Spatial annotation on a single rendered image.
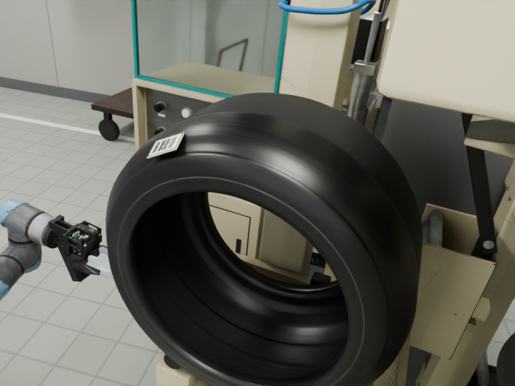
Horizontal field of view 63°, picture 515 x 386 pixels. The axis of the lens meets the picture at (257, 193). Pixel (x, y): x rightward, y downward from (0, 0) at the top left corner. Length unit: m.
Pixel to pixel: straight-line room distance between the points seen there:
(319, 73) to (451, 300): 0.59
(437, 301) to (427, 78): 0.83
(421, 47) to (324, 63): 0.67
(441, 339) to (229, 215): 0.86
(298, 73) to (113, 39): 4.18
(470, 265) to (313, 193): 0.51
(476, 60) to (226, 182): 0.41
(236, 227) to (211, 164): 1.03
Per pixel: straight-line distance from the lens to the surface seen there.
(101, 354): 2.25
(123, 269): 0.85
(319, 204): 0.59
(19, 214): 1.18
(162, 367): 1.07
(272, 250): 1.18
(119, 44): 5.01
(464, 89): 0.29
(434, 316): 1.10
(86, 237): 1.09
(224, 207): 1.62
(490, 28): 0.29
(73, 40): 5.31
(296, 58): 0.96
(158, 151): 0.67
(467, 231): 1.18
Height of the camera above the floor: 1.71
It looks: 30 degrees down
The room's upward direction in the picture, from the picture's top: 6 degrees clockwise
